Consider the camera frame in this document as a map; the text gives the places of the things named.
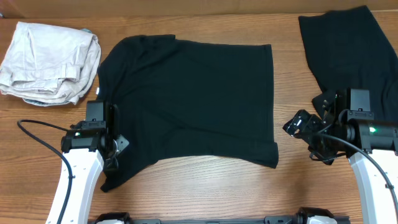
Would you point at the light blue garment under beige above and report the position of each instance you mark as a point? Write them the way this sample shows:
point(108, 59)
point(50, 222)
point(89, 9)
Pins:
point(43, 104)

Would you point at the folded beige clothes stack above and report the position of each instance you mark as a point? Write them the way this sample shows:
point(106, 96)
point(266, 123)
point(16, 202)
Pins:
point(51, 64)

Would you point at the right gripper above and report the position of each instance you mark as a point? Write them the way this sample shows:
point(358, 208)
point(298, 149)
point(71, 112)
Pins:
point(311, 134)

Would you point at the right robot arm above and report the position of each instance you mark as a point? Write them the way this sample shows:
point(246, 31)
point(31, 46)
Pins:
point(369, 145)

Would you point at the black garment pile right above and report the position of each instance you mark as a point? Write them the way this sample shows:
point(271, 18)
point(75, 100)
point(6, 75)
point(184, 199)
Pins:
point(348, 49)

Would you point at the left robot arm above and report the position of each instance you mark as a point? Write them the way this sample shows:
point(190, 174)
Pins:
point(86, 153)

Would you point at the black t-shirt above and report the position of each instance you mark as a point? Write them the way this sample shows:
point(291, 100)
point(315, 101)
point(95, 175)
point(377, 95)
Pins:
point(180, 98)

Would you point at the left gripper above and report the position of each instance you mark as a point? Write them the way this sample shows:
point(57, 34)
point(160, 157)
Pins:
point(112, 149)

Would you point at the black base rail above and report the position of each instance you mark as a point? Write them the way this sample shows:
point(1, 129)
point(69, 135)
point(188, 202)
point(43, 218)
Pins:
point(305, 215)

